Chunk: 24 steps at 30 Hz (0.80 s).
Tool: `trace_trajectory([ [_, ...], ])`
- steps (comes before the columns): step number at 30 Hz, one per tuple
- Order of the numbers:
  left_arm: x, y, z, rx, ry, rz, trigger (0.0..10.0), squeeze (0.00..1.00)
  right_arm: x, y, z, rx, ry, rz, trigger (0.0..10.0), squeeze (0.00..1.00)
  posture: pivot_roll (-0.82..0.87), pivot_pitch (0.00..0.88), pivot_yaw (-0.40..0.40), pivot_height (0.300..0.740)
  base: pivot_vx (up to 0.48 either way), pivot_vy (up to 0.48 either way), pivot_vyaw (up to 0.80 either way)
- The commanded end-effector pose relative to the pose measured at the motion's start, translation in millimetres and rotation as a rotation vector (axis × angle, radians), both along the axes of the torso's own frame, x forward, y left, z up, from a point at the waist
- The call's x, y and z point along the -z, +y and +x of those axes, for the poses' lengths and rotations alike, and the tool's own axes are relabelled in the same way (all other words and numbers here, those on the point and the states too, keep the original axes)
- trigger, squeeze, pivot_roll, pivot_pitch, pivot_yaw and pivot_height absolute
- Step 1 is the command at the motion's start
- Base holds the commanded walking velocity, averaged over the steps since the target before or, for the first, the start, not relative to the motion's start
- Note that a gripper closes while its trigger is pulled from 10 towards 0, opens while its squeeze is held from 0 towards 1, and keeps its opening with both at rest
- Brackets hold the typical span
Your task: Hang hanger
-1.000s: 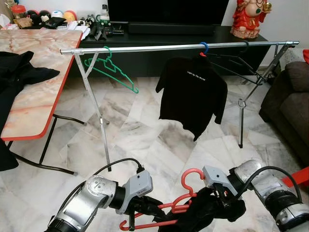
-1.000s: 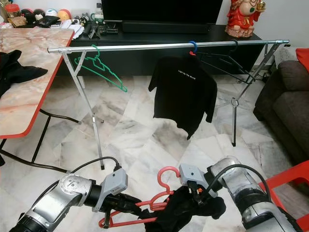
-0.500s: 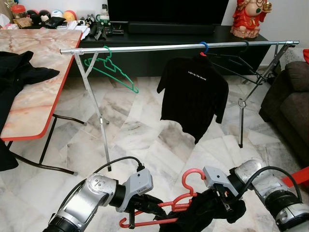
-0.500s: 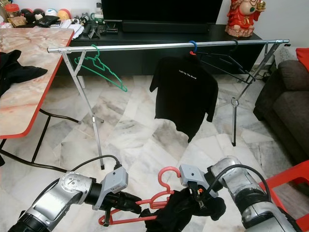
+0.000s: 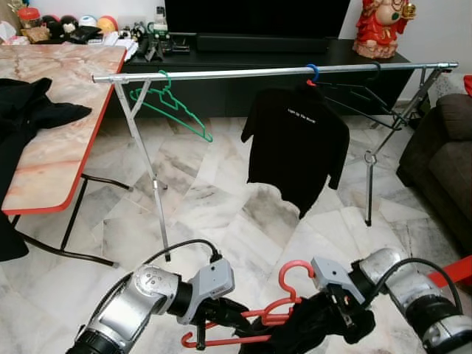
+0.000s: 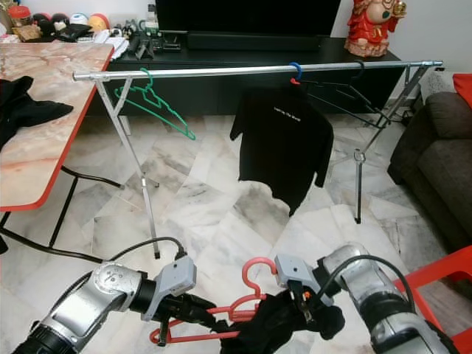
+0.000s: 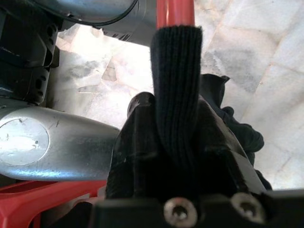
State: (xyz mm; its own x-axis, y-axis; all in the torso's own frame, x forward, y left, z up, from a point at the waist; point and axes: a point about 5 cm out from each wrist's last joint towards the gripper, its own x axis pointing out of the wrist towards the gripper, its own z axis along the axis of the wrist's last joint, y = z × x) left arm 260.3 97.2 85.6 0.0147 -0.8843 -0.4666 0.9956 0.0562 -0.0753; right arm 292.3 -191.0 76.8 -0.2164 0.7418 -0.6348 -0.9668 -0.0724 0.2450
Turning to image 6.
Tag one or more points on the red laughing figurine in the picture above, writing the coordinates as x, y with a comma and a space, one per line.
372, 29

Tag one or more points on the silver metal clothes rack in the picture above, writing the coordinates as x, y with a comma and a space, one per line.
214, 71

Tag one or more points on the black television console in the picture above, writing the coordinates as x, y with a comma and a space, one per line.
221, 92

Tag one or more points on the red plastic stool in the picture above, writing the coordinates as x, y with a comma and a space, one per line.
442, 280

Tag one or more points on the yellow red round plush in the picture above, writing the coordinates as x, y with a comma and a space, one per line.
99, 22

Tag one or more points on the black flat television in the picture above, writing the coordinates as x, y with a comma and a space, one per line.
247, 15

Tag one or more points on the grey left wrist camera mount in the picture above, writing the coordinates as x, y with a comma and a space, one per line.
175, 280

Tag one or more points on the white paper stack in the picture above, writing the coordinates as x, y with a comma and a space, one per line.
116, 47

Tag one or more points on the marble table with red edge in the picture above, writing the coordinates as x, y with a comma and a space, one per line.
44, 162

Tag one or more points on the dark brown sofa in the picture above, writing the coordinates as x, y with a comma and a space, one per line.
435, 162

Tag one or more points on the black shirt with red collar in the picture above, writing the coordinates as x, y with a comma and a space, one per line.
280, 140

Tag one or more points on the black loose garment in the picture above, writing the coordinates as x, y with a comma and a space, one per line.
26, 110

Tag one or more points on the blue plastic hanger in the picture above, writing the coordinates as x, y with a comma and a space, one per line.
296, 70

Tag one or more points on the red cushion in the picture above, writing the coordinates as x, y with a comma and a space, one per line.
464, 90

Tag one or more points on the red plastic hanger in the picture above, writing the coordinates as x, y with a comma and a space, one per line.
240, 313

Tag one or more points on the dark navy shirt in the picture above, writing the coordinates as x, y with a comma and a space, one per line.
280, 332

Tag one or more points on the black soundbar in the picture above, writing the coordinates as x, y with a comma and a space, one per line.
251, 40

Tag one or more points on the white blue round plush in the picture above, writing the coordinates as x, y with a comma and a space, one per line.
79, 20

